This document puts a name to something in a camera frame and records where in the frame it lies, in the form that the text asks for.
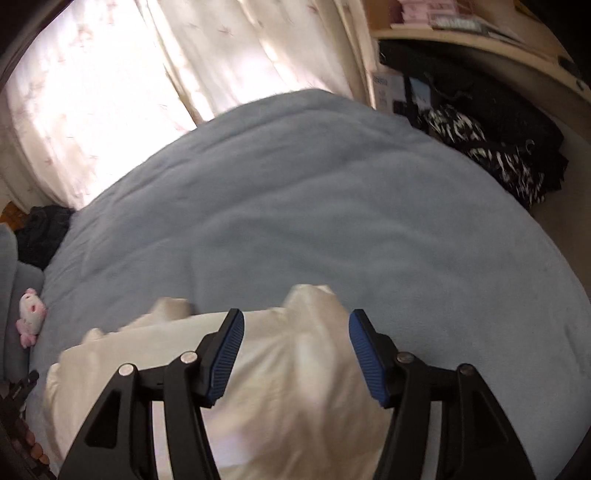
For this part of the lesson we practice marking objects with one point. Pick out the white leaf-print curtain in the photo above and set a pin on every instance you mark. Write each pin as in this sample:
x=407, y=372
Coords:
x=258, y=46
x=83, y=92

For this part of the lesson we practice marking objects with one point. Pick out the black cloth bundle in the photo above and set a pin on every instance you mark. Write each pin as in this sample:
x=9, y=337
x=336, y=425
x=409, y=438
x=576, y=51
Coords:
x=44, y=235

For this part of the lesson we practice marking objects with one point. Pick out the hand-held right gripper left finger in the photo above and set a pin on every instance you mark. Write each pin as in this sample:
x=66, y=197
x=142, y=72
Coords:
x=226, y=360

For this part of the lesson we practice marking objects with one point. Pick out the pile of black clothes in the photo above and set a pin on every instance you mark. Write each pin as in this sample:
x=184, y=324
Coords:
x=498, y=101

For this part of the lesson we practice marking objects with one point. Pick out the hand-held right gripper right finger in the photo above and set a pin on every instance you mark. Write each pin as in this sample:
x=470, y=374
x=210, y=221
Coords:
x=369, y=360

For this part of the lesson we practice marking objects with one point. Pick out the curved wooden shelf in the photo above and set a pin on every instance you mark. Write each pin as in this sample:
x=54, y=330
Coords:
x=531, y=50

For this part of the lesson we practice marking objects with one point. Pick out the white puffer jacket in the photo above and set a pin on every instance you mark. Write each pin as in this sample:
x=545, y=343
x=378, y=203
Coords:
x=286, y=392

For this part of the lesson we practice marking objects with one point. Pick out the pile of papers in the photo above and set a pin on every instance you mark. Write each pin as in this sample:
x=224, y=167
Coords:
x=475, y=25

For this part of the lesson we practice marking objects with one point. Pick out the pink plush toy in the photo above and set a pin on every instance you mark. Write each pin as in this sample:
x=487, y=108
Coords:
x=31, y=316

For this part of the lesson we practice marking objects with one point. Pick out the blue fleece blanket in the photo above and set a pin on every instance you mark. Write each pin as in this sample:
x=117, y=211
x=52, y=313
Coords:
x=323, y=207

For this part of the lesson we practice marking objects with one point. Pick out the white cardboard box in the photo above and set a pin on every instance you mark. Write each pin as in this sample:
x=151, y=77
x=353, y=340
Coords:
x=388, y=92

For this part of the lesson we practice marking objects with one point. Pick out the black white patterned garment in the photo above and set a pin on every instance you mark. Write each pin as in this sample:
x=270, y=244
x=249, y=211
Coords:
x=489, y=152

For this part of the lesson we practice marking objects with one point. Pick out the stack of pink boxes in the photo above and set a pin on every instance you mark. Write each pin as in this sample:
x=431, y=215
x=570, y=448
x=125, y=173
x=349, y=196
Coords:
x=427, y=9

